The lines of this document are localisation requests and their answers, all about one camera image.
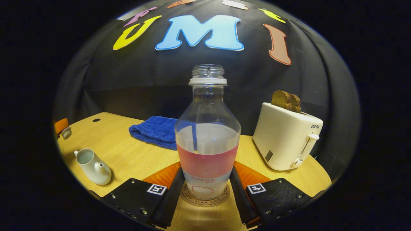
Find clear water bottle pink label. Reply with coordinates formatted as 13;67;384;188
174;64;241;201

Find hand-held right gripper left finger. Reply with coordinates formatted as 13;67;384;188
88;161;186;229

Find round wooden coaster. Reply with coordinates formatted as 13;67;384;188
180;181;231;207

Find black backdrop cloth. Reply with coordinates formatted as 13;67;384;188
53;0;360;180

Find blue towel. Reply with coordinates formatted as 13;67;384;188
129;116;179;150

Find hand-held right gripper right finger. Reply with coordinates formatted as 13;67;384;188
229;161;321;229

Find white ceramic teacup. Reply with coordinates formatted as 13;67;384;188
74;148;112;185

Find white toaster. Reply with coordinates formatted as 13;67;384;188
253;102;324;171

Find brown toast slice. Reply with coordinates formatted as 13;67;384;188
271;90;292;111
290;93;302;113

